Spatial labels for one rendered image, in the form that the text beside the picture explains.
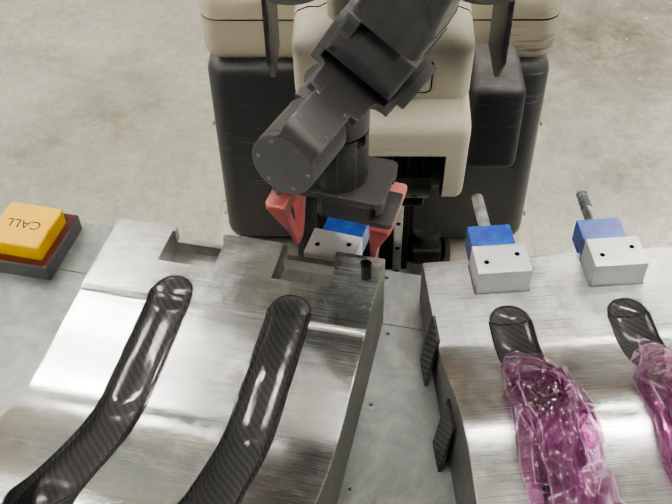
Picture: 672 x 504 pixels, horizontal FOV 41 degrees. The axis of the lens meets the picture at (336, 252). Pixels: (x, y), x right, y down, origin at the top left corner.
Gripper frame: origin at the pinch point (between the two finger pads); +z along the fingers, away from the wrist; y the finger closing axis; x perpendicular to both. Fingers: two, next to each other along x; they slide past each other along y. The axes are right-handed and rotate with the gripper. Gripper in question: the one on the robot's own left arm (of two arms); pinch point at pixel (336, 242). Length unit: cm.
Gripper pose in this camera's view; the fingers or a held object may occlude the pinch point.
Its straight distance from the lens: 90.1
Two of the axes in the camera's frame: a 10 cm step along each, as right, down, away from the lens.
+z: 0.0, 7.1, 7.1
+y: 9.6, 2.1, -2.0
